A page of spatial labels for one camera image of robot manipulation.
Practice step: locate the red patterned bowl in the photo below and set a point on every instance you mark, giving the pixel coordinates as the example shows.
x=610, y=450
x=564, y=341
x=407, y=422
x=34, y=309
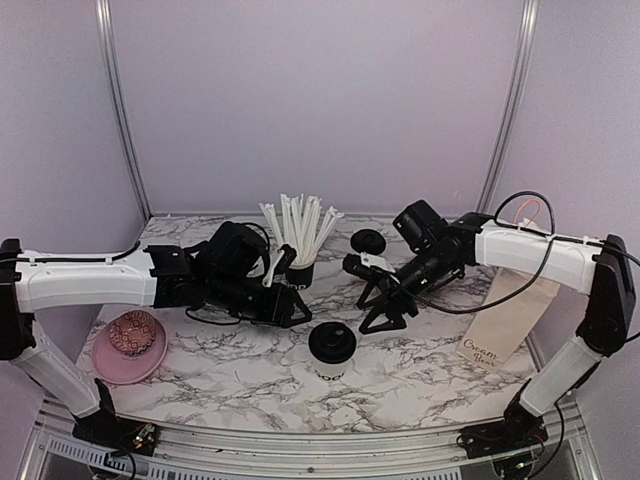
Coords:
x=133, y=333

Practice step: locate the kraft paper bag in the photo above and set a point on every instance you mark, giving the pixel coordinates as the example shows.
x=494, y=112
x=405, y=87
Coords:
x=505, y=320

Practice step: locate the bundle of white wrapped straws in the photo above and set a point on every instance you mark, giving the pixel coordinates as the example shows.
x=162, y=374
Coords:
x=301, y=223

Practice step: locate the black cup holding straws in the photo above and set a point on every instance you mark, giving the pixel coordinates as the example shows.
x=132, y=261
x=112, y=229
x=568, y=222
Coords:
x=300, y=277

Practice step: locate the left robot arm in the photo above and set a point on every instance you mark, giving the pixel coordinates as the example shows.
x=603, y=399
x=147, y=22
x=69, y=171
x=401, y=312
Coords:
x=232, y=270

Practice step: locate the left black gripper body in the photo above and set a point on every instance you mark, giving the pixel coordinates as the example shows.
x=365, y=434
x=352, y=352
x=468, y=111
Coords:
x=274, y=312

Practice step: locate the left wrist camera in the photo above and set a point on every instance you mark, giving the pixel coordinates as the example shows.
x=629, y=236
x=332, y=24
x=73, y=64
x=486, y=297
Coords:
x=279, y=262

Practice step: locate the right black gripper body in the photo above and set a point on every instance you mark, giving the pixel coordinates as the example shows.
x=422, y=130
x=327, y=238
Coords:
x=391, y=293

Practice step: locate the left aluminium frame post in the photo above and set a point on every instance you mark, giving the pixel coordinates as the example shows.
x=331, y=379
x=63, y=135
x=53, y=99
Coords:
x=109, y=52

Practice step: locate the front aluminium rail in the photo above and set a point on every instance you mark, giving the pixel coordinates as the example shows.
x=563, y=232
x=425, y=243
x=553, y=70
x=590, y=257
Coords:
x=190, y=452

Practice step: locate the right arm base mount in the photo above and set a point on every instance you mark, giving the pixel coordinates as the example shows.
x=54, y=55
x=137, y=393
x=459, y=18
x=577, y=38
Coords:
x=517, y=429

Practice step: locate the pink plate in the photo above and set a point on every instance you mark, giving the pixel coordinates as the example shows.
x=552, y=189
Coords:
x=118, y=368

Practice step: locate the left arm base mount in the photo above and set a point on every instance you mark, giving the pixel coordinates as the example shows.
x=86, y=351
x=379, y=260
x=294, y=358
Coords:
x=120, y=437

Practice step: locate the black cup lid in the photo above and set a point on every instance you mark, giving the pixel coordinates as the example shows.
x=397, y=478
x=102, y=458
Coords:
x=368, y=241
x=332, y=343

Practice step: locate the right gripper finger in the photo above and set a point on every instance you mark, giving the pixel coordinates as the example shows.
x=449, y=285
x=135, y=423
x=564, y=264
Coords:
x=381, y=319
x=372, y=294

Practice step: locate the aluminium frame post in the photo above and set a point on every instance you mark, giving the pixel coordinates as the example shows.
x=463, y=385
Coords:
x=514, y=96
x=109, y=52

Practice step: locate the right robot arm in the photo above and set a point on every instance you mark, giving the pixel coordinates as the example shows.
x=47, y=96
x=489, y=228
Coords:
x=600, y=269

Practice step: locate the right aluminium frame post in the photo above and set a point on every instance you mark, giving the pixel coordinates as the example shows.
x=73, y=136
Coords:
x=514, y=96

